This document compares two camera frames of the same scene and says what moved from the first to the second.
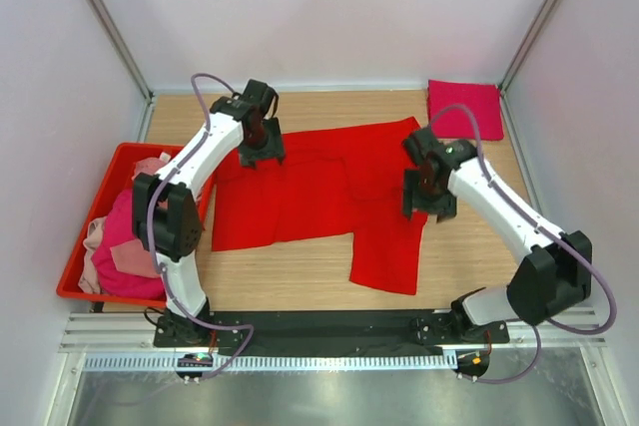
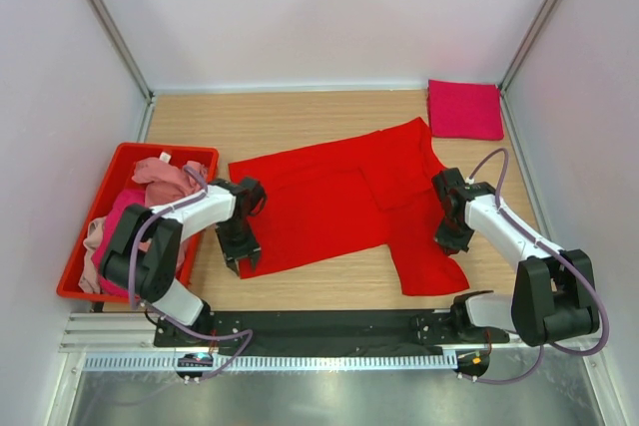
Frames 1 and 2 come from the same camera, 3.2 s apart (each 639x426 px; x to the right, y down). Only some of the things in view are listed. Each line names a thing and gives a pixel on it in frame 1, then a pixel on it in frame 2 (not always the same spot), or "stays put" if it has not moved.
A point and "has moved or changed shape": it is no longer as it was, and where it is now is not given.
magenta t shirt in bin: x=119 y=227 stays put
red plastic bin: x=116 y=174 stays put
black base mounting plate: x=412 y=332 stays put
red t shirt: x=338 y=187 has moved or changed shape
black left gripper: x=273 y=150 -> x=232 y=253
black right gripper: x=445 y=209 -> x=451 y=244
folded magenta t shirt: x=483 y=100 stays put
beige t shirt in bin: x=88 y=281 stays put
